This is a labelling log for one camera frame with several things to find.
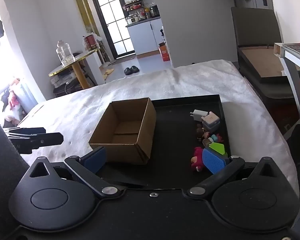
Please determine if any brown board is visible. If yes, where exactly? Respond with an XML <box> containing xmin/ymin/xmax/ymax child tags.
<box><xmin>240</xmin><ymin>48</ymin><xmax>287</xmax><ymax>78</ymax></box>

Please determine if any white kitchen cabinet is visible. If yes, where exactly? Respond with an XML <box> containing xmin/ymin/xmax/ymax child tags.
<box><xmin>126</xmin><ymin>17</ymin><xmax>166</xmax><ymax>56</ymax></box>

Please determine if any stack of papers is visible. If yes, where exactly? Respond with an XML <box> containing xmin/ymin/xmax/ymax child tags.
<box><xmin>50</xmin><ymin>71</ymin><xmax>77</xmax><ymax>88</ymax></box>

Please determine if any small glass jar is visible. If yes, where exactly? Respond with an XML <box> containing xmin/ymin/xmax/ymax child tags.
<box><xmin>56</xmin><ymin>40</ymin><xmax>65</xmax><ymax>61</ymax></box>

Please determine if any red bear plush toy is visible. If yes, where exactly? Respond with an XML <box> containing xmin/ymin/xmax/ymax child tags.
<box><xmin>190</xmin><ymin>147</ymin><xmax>204</xmax><ymax>173</ymax></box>

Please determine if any black-framed glass door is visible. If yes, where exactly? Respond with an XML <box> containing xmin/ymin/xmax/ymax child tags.
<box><xmin>90</xmin><ymin>0</ymin><xmax>136</xmax><ymax>58</ymax></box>

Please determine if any dark folding chair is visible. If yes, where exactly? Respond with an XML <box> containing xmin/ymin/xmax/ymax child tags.
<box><xmin>231</xmin><ymin>6</ymin><xmax>300</xmax><ymax>101</ymax></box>

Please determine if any round gold-edged table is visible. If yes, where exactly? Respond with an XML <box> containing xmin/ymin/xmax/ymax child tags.
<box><xmin>48</xmin><ymin>47</ymin><xmax>102</xmax><ymax>90</ymax></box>

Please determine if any brown cardboard box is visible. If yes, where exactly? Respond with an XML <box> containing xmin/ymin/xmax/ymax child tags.
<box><xmin>88</xmin><ymin>97</ymin><xmax>157</xmax><ymax>165</ymax></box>

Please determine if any grey metal desk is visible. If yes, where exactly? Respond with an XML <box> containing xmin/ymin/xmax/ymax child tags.
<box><xmin>273</xmin><ymin>42</ymin><xmax>300</xmax><ymax>118</ymax></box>

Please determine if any person's left forearm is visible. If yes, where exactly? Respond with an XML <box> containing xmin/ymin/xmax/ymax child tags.
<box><xmin>0</xmin><ymin>112</ymin><xmax>31</xmax><ymax>233</ymax></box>

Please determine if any pink cube charger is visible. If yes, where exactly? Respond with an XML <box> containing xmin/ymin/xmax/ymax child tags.
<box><xmin>201</xmin><ymin>112</ymin><xmax>221</xmax><ymax>132</ymax></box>

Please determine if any large glass jar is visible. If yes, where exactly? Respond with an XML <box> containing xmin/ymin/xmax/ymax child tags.
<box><xmin>61</xmin><ymin>42</ymin><xmax>75</xmax><ymax>65</ymax></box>

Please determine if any red can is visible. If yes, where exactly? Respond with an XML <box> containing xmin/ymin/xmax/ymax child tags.
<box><xmin>83</xmin><ymin>34</ymin><xmax>99</xmax><ymax>51</ymax></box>

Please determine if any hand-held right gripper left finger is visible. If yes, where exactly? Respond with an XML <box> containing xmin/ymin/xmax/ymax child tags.
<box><xmin>27</xmin><ymin>147</ymin><xmax>122</xmax><ymax>198</ymax></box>

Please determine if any black tray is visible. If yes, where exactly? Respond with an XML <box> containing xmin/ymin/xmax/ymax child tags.
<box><xmin>94</xmin><ymin>94</ymin><xmax>232</xmax><ymax>190</ymax></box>

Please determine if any kitchen spice rack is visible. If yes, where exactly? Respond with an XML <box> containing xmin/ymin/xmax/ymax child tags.
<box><xmin>123</xmin><ymin>0</ymin><xmax>143</xmax><ymax>12</ymax></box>

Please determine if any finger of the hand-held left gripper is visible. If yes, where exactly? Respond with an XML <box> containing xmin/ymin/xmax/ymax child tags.
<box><xmin>14</xmin><ymin>132</ymin><xmax>64</xmax><ymax>147</ymax></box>
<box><xmin>4</xmin><ymin>127</ymin><xmax>46</xmax><ymax>137</ymax></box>

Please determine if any orange box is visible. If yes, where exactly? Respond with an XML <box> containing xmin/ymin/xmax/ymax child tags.
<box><xmin>158</xmin><ymin>42</ymin><xmax>171</xmax><ymax>62</ymax></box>

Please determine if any rice cooker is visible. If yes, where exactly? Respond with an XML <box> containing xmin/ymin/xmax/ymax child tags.
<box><xmin>126</xmin><ymin>15</ymin><xmax>141</xmax><ymax>25</ymax></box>

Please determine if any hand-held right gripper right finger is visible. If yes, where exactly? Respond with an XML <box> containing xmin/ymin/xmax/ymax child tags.
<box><xmin>187</xmin><ymin>147</ymin><xmax>281</xmax><ymax>201</ymax></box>

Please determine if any green block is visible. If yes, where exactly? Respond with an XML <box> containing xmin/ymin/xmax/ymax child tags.
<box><xmin>208</xmin><ymin>141</ymin><xmax>228</xmax><ymax>156</ymax></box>

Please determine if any pink plush toy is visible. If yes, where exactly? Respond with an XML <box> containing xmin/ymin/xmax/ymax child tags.
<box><xmin>9</xmin><ymin>90</ymin><xmax>20</xmax><ymax>108</ymax></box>

